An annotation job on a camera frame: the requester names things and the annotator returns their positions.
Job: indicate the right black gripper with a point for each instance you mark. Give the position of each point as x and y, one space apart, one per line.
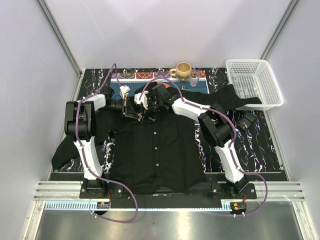
149 119

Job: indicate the small black box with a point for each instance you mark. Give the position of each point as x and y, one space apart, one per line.
246 121

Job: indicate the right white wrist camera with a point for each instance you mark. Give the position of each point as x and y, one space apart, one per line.
141 99

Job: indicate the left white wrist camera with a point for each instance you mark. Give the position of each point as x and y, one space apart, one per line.
124 91

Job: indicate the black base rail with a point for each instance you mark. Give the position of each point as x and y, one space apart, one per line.
203 196

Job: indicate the white plastic basket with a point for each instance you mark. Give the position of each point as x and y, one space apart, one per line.
254 78

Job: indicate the black button shirt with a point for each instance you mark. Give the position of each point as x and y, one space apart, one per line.
151 155

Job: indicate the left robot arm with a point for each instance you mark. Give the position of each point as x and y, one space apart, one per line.
81 126

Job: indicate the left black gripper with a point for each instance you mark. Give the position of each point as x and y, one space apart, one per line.
128 111

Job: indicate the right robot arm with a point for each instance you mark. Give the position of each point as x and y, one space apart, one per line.
217 129

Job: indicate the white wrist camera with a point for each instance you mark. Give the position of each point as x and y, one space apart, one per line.
141 99
124 91

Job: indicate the tan ceramic mug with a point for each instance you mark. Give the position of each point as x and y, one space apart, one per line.
181 72

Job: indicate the clear drinking glass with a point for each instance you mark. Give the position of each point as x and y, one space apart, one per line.
194 77

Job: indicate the blue patterned placemat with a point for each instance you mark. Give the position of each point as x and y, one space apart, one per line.
135 80

